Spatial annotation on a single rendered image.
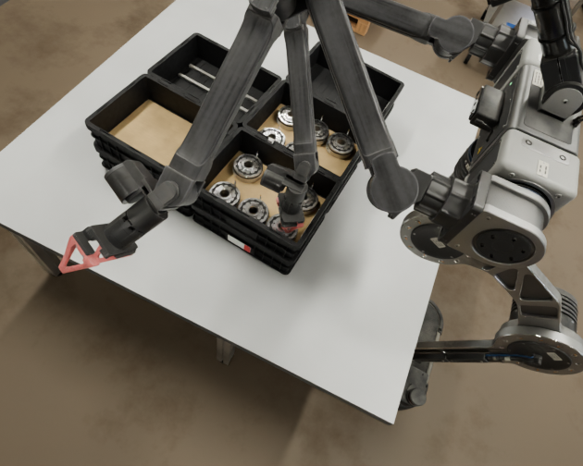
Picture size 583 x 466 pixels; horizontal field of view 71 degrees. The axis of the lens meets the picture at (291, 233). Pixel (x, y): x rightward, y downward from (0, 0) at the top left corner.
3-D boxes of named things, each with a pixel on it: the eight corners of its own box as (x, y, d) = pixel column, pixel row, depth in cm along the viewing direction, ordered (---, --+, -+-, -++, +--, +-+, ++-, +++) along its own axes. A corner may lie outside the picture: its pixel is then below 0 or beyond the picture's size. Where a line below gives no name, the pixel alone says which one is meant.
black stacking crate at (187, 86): (279, 102, 163) (282, 79, 153) (238, 147, 149) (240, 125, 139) (197, 57, 168) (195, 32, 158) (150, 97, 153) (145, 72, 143)
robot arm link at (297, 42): (301, -7, 94) (308, 6, 104) (277, -3, 95) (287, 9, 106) (315, 177, 105) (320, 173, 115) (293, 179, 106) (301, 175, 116)
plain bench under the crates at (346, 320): (423, 184, 262) (485, 103, 201) (334, 435, 182) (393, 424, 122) (204, 83, 273) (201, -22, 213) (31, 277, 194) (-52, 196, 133)
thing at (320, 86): (393, 105, 173) (404, 84, 163) (366, 148, 159) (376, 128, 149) (314, 64, 178) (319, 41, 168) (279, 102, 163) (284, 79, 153)
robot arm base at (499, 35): (490, 82, 96) (524, 38, 86) (459, 68, 97) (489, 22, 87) (496, 63, 101) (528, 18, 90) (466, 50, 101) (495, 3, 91)
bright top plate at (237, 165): (267, 164, 141) (268, 163, 141) (252, 183, 136) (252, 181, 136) (244, 150, 143) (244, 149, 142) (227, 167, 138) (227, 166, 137)
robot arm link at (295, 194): (303, 195, 107) (312, 180, 110) (280, 184, 108) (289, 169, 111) (299, 209, 113) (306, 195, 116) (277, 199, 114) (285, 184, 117)
